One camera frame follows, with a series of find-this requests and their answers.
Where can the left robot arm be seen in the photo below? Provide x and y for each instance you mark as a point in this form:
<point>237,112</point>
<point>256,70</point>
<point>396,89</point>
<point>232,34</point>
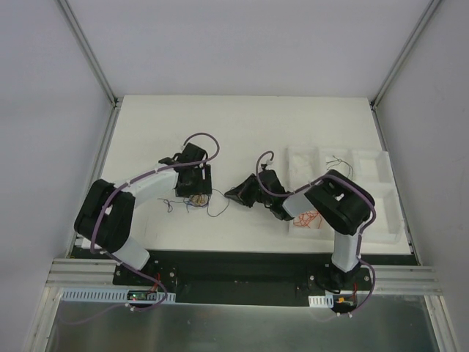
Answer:
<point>106,214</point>

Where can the right white cable duct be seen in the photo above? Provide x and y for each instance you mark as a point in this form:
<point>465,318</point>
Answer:
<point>325,301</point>

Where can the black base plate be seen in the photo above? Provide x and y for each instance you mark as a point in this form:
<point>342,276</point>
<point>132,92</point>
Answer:
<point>235,278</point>

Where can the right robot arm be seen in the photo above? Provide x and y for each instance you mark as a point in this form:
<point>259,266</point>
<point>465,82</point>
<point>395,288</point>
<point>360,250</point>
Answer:
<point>341,203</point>

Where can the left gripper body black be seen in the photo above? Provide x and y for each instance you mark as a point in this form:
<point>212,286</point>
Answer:
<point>194,188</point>

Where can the left white cable duct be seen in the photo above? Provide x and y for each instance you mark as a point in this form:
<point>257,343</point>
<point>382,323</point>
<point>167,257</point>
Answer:
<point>96,295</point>

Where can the aluminium frame post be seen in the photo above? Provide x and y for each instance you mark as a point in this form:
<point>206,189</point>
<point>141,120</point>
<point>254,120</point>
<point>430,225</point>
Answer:
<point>422,23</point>
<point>78,33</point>

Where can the right aluminium frame post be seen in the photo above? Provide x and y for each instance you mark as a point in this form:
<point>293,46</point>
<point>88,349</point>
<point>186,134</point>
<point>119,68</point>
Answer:
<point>422,23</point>

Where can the white cable duct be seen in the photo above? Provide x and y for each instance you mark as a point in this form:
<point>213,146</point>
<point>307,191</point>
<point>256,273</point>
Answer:
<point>325,301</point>
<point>96,295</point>

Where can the left aluminium frame post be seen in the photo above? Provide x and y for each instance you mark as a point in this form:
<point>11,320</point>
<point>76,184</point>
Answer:
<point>78,33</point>

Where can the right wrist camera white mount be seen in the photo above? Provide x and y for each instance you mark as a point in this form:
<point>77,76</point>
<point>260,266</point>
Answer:
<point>266,164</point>

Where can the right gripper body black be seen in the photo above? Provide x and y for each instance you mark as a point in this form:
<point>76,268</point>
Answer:
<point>254,189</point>

